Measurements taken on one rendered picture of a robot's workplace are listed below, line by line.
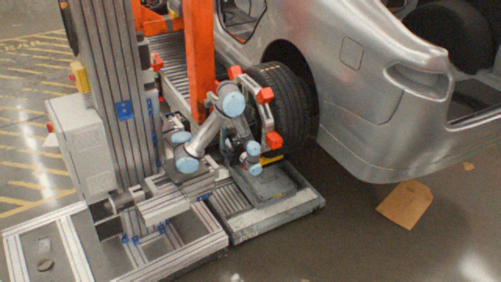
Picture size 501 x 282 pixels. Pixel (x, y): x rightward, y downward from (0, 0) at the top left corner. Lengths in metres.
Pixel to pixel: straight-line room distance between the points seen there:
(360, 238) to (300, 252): 0.49
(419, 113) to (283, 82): 0.87
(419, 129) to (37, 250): 2.42
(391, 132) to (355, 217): 1.26
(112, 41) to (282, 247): 1.85
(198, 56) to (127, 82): 0.91
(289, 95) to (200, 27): 0.80
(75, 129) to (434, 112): 1.77
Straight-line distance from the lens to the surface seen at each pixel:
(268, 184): 3.10
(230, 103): 1.93
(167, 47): 5.22
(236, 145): 2.37
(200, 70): 2.96
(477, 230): 3.61
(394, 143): 2.23
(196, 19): 2.80
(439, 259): 3.26
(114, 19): 1.96
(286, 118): 2.49
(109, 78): 2.06
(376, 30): 2.12
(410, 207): 3.53
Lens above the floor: 2.37
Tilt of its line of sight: 37 degrees down
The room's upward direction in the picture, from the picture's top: 3 degrees clockwise
